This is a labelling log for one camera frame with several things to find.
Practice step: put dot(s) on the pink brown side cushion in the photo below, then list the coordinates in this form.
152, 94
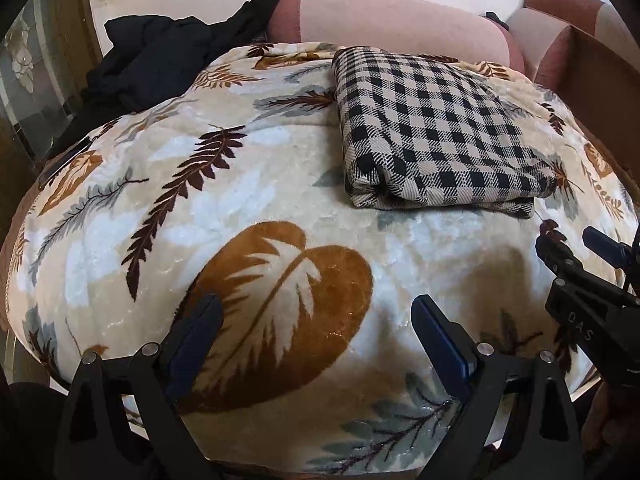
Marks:
548, 33

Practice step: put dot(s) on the pink quilted headboard cushion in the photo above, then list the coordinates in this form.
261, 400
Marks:
400, 26

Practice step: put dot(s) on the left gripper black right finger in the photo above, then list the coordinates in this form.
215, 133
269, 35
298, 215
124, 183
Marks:
516, 420

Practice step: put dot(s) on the wooden glass wardrobe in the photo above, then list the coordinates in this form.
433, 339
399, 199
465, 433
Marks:
47, 47

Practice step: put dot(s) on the black smartphone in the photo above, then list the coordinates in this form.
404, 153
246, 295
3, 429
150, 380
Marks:
62, 160

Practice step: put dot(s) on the leaf pattern beige blanket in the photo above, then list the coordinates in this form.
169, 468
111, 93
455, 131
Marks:
236, 189

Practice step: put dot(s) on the black garment pile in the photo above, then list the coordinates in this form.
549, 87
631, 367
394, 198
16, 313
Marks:
154, 58

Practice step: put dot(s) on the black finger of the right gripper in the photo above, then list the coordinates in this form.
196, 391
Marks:
552, 250
616, 254

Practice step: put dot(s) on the small black object on headboard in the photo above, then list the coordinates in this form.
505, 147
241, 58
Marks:
491, 16

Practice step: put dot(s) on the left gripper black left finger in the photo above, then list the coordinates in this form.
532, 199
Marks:
120, 419

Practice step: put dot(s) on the black beige checked coat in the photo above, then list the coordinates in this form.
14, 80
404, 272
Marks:
420, 133

